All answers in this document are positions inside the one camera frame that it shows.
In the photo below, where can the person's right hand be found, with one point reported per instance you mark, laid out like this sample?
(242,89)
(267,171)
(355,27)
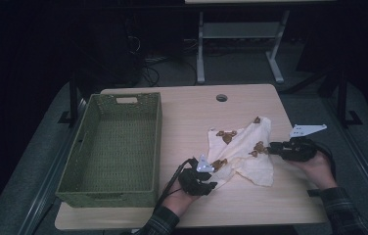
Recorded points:
(319,169)

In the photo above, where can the aluminium rail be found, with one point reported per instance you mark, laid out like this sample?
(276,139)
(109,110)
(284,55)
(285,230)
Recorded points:
(51,169)
(361,156)

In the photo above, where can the black metal stand post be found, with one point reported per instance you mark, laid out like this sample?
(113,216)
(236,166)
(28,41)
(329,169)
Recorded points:
(343,98)
(73,98)

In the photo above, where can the person's left hand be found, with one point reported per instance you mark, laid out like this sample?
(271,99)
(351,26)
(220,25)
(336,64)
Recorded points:
(178,200)

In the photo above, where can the green woven basket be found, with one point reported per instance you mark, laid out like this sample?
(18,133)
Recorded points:
(107,153)

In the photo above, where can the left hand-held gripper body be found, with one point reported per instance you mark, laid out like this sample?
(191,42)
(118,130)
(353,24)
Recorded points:
(190,181)

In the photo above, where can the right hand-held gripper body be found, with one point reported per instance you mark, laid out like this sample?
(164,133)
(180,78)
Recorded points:
(299,150)

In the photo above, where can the grey metal table frame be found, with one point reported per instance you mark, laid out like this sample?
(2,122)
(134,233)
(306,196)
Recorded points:
(240,31)

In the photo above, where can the white cloth with brown print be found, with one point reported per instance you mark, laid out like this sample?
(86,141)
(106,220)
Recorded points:
(244,156)

